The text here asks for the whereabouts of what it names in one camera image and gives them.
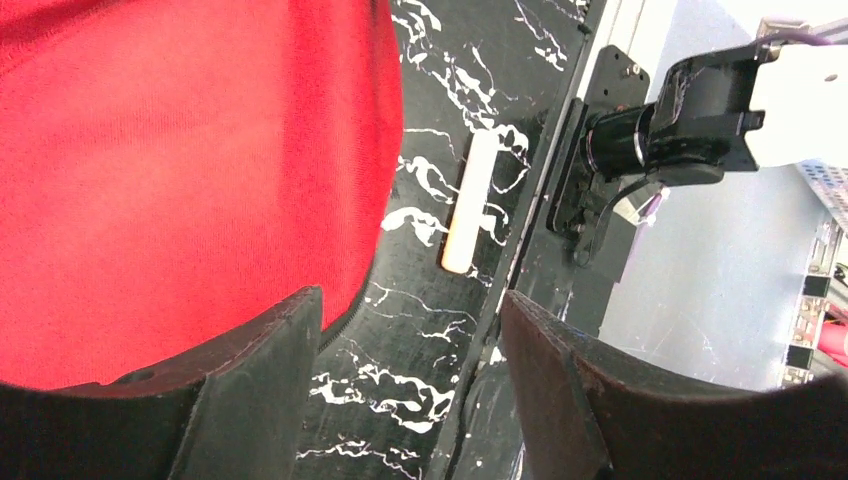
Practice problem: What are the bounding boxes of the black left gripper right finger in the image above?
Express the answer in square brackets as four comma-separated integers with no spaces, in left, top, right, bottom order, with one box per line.
[500,291,847,479]

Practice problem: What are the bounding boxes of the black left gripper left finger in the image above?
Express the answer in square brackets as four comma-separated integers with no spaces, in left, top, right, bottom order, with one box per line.
[1,287,322,479]

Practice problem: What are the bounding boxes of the red student backpack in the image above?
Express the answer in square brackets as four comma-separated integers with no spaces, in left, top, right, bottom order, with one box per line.
[1,1,403,389]

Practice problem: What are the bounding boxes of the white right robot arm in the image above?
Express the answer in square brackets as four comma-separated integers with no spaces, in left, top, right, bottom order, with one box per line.
[579,34,847,187]

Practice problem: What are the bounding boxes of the orange capped grey marker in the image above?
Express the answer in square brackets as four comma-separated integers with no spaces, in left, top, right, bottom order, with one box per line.
[441,130,500,274]

